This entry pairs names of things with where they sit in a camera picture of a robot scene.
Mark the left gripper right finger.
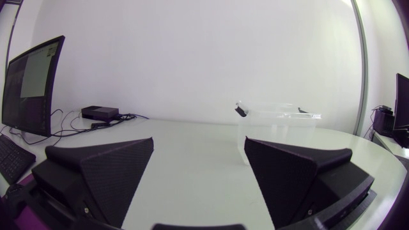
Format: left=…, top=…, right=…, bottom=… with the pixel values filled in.
left=243, top=136, right=375, bottom=229

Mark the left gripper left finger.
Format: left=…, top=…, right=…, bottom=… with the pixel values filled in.
left=31, top=137, right=155, bottom=229

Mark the clear plastic container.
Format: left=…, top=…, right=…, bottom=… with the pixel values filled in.
left=235, top=100, right=322, bottom=166

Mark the small black box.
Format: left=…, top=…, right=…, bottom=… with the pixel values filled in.
left=81, top=105, right=120, bottom=123

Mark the black keyboard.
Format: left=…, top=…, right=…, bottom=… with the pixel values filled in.
left=0, top=133, right=37, bottom=186

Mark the dark computer screen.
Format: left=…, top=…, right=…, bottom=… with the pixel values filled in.
left=392, top=73, right=409, bottom=131
left=1, top=34, right=66, bottom=138

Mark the black cable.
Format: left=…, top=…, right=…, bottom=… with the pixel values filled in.
left=8, top=108, right=150, bottom=146

